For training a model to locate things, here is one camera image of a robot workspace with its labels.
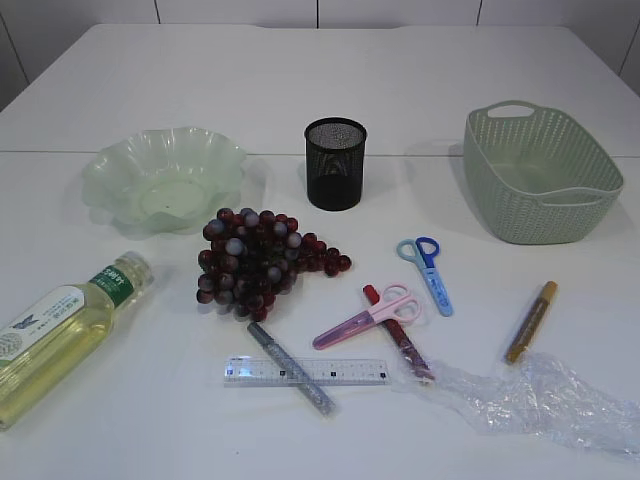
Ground green woven plastic basket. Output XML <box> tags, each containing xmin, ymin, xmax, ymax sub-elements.
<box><xmin>463</xmin><ymin>100</ymin><xmax>624</xmax><ymax>245</ymax></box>

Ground black mesh pen holder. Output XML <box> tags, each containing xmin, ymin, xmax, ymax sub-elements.
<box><xmin>304</xmin><ymin>117</ymin><xmax>367</xmax><ymax>211</ymax></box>

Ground blue scissors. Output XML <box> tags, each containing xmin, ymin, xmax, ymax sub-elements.
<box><xmin>396</xmin><ymin>236</ymin><xmax>454</xmax><ymax>317</ymax></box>

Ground gold glitter pen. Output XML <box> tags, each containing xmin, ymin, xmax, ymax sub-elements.
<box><xmin>504</xmin><ymin>281</ymin><xmax>558</xmax><ymax>364</ymax></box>

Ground green tea bottle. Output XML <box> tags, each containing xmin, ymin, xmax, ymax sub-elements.
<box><xmin>1</xmin><ymin>251</ymin><xmax>153</xmax><ymax>431</ymax></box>

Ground pink scissors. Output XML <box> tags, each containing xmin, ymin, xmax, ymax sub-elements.
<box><xmin>312</xmin><ymin>283</ymin><xmax>422</xmax><ymax>350</ymax></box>

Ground grey glitter pen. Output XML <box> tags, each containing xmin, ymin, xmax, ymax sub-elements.
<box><xmin>247</xmin><ymin>322</ymin><xmax>336</xmax><ymax>417</ymax></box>

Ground purple grape bunch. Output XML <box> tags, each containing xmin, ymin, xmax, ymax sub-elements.
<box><xmin>196</xmin><ymin>207</ymin><xmax>352</xmax><ymax>322</ymax></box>

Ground red glitter pen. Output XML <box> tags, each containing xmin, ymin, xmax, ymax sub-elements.
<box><xmin>363</xmin><ymin>284</ymin><xmax>435</xmax><ymax>384</ymax></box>

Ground clear plastic sheet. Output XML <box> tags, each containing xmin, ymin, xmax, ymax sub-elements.
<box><xmin>394</xmin><ymin>353</ymin><xmax>639</xmax><ymax>463</ymax></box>

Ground clear plastic ruler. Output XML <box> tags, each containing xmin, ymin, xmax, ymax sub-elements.
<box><xmin>223</xmin><ymin>356</ymin><xmax>391</xmax><ymax>387</ymax></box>

